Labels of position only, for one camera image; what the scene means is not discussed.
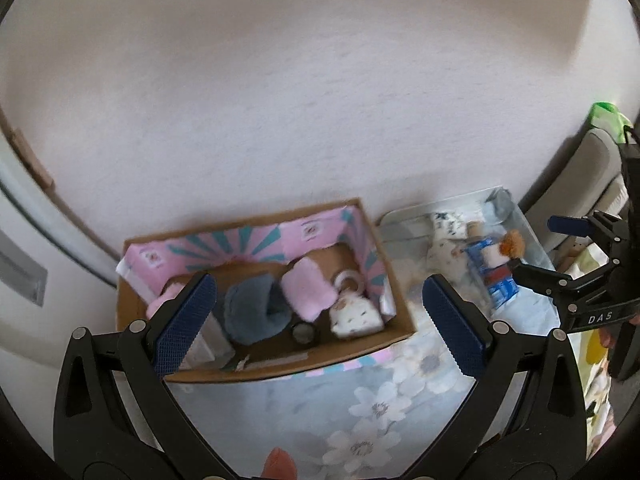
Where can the grey cushion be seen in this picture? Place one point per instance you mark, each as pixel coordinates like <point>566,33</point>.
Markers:
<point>575,185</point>

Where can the blue and white packet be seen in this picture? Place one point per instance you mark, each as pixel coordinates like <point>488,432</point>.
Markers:
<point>502,295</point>

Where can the white spotted sock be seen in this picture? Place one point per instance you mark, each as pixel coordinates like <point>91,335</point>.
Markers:
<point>447,245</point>
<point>356,316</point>

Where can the clear plastic tray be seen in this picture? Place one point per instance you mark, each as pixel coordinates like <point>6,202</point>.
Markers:
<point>410,225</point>

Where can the white pillow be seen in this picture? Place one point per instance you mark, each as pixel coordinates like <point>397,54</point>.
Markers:
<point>611,197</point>

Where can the yellow floral blanket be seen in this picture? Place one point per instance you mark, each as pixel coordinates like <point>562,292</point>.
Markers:
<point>595,360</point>

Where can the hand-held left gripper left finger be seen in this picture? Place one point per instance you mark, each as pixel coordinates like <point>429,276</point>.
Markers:
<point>185,320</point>

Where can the person's right hand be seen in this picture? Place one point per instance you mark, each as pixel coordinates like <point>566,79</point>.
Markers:
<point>608,337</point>

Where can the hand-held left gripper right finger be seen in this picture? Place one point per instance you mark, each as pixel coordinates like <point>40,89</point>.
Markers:
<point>452,330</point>

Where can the brown plush toy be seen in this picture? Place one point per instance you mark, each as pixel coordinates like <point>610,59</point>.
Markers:
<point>511,245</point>

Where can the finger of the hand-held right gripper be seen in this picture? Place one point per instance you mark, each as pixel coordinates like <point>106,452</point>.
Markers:
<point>567,223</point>
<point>540,280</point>

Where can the pink patterned cardboard box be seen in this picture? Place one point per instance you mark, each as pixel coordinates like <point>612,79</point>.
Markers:
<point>390,320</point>

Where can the green packet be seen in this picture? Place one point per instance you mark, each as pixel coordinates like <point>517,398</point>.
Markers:
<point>607,117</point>

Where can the clear tape roll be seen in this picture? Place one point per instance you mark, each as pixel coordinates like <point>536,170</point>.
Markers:
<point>348,282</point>

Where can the clear plastic labelled box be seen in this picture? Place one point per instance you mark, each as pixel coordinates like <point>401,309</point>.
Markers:
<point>212,342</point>

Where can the white door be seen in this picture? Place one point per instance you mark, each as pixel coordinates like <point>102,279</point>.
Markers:
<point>45,260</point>

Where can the pink fluffy cloth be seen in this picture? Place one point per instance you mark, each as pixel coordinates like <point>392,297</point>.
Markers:
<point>162,300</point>
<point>305,290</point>

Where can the grey plush toy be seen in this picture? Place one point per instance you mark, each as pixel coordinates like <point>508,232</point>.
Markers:
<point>252,310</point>

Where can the small dark bottle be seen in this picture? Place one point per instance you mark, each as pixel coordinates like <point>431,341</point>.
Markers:
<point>303,333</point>

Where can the person's left hand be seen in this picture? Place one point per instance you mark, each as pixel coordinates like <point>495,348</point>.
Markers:
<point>281,466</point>

